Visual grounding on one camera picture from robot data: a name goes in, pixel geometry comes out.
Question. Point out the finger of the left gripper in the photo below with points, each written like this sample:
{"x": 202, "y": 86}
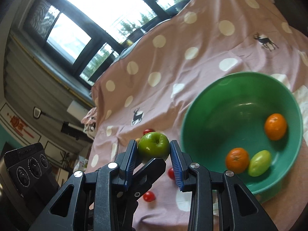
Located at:
{"x": 141, "y": 183}

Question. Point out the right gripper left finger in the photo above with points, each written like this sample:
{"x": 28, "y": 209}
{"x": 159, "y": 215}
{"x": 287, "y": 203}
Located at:
{"x": 97, "y": 200}

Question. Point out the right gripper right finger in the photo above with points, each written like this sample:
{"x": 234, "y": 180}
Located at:
{"x": 237, "y": 206}

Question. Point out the red cherry tomato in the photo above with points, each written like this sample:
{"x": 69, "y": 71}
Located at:
{"x": 149, "y": 196}
{"x": 146, "y": 131}
{"x": 171, "y": 174}

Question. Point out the green apple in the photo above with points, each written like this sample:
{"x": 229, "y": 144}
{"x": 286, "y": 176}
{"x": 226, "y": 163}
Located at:
{"x": 153, "y": 145}

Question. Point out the orange mandarin near front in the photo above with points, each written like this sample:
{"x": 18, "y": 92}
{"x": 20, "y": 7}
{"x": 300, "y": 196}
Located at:
{"x": 237, "y": 160}

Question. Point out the orange mandarin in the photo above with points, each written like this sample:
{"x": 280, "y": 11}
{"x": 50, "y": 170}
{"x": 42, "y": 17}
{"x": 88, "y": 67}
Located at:
{"x": 237, "y": 160}
{"x": 275, "y": 127}

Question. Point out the light green oval fruit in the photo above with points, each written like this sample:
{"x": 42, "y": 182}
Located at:
{"x": 259, "y": 163}

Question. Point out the black vacuum cleaner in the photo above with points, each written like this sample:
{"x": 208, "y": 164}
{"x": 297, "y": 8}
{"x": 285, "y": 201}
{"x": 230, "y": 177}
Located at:
{"x": 67, "y": 127}

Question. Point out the floral cloth bundle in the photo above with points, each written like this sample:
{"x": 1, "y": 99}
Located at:
{"x": 89, "y": 122}

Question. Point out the green plastic bowl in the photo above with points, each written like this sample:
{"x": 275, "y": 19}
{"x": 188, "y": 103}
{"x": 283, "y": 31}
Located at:
{"x": 231, "y": 113}

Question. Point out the orange mandarin at back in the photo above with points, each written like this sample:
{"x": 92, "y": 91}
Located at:
{"x": 275, "y": 127}

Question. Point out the black framed window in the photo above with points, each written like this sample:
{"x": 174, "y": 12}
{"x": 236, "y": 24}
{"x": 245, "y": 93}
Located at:
{"x": 86, "y": 36}

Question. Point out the pink polka dot tablecloth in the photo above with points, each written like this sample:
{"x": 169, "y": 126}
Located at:
{"x": 154, "y": 85}

